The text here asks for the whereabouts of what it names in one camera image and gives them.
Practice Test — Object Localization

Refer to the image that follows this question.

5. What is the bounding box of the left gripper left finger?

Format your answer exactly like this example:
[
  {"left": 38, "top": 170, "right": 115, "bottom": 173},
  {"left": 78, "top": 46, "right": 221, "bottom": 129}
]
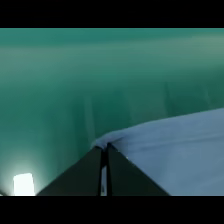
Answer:
[{"left": 36, "top": 145, "right": 104, "bottom": 197}]

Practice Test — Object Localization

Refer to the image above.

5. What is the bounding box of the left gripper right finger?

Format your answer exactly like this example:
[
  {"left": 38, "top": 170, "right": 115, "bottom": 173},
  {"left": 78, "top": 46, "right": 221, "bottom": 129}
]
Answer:
[{"left": 105, "top": 142, "right": 170, "bottom": 197}]

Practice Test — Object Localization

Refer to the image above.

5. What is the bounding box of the light blue garment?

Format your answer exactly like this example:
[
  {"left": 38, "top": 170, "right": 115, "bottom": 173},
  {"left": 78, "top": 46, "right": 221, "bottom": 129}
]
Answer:
[{"left": 90, "top": 107, "right": 224, "bottom": 197}]

